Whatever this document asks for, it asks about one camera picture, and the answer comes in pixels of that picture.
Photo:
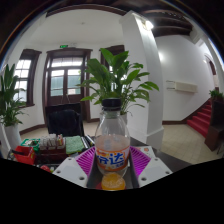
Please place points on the dark wooden double door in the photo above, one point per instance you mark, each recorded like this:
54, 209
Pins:
65, 81

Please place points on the red box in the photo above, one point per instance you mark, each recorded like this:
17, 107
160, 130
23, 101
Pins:
24, 156

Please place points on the potted plant in white pot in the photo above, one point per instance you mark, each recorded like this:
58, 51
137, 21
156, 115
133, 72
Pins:
10, 100
116, 76

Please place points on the white printed booklet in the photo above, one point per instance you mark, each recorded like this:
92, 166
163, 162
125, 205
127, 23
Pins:
149, 150

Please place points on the black chair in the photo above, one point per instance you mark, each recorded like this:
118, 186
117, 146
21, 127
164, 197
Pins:
65, 121

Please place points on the small potted plant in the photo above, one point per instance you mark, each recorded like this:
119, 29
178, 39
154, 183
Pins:
216, 94

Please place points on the dark wood framed window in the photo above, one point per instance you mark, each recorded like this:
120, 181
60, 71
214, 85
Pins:
23, 75
108, 51

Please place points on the red carpeted staircase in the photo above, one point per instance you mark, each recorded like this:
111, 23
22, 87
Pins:
200, 121

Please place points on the green box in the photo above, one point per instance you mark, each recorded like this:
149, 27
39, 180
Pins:
29, 142

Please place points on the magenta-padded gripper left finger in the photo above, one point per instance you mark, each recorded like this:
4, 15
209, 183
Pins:
70, 171

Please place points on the small red round object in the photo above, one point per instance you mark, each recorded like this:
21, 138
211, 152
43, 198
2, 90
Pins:
46, 168

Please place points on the wall lamp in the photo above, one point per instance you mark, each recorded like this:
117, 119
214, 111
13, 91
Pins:
149, 25

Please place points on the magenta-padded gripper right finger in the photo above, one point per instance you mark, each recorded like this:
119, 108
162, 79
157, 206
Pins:
155, 171

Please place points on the clear orange drink bottle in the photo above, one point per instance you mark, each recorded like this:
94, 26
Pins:
112, 146

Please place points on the green exit sign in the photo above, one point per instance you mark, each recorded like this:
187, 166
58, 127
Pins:
63, 46

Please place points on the green cloth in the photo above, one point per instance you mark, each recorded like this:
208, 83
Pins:
74, 144

